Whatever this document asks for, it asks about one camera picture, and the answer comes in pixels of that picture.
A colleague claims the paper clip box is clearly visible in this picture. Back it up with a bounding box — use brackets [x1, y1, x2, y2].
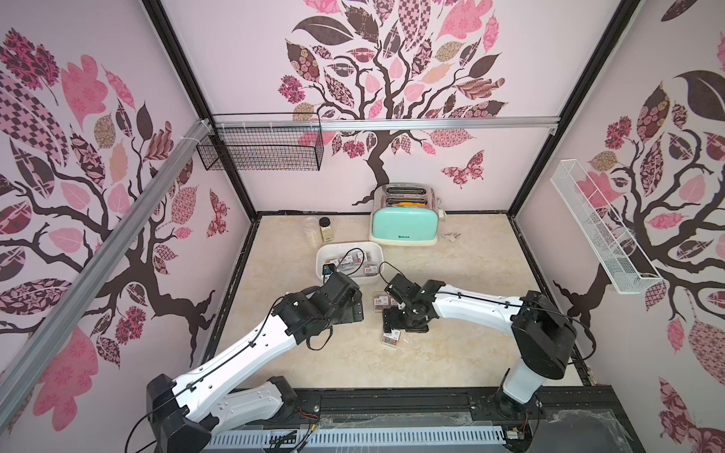
[372, 293, 391, 313]
[381, 330, 401, 347]

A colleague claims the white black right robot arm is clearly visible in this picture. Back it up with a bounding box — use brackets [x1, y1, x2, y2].
[383, 274, 577, 420]

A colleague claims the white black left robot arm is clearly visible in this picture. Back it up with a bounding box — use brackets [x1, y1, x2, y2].
[142, 272, 364, 452]

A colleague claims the white plastic storage box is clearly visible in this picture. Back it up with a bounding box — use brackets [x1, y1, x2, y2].
[315, 242, 384, 285]

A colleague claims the white toaster power plug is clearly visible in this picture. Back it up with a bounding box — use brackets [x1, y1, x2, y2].
[443, 232, 461, 243]

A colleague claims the clear plastic jar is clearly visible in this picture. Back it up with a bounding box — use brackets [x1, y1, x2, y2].
[303, 216, 322, 250]

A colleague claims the black-lidded spice jar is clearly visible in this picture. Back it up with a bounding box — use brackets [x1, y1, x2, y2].
[318, 217, 334, 243]

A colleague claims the mint green toaster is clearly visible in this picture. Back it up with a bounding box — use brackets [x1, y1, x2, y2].
[369, 183, 446, 247]

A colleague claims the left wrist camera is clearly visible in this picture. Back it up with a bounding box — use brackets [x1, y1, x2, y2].
[321, 262, 337, 283]

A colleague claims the white slotted cable duct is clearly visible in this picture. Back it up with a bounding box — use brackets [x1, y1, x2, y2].
[205, 426, 506, 452]

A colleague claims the black wire wall basket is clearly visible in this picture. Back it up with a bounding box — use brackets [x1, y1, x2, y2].
[196, 112, 324, 172]

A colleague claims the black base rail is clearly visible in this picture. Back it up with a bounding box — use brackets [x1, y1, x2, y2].
[154, 386, 647, 453]

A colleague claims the white wire wall basket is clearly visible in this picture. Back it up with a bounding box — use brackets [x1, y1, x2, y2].
[551, 160, 664, 294]

